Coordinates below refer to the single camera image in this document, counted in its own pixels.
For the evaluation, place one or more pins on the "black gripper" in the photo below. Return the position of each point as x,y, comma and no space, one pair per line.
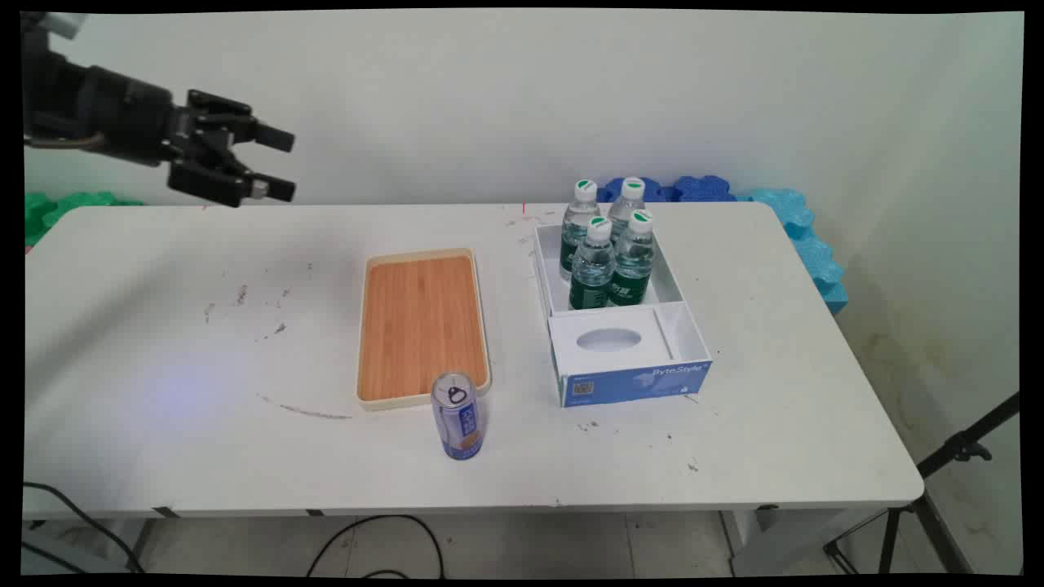
134,122

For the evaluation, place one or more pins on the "small green-label water bottle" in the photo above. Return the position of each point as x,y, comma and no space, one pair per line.
628,200
593,273
636,261
575,224

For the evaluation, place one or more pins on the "green foam mat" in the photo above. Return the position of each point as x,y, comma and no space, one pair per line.
61,208

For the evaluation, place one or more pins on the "bamboo tray with cream rim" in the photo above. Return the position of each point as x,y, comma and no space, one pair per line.
420,326

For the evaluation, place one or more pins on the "blue and silver drink can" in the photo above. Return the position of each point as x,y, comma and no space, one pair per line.
459,424

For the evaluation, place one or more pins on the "white and blue cardboard box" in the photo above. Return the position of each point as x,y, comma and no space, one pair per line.
628,379

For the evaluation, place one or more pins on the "dark blue foam mat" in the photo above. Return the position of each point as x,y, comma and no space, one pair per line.
693,190

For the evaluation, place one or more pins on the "cyan foam mat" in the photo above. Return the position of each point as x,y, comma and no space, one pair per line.
803,236

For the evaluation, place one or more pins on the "black tripod stand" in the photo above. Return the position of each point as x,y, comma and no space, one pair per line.
962,447

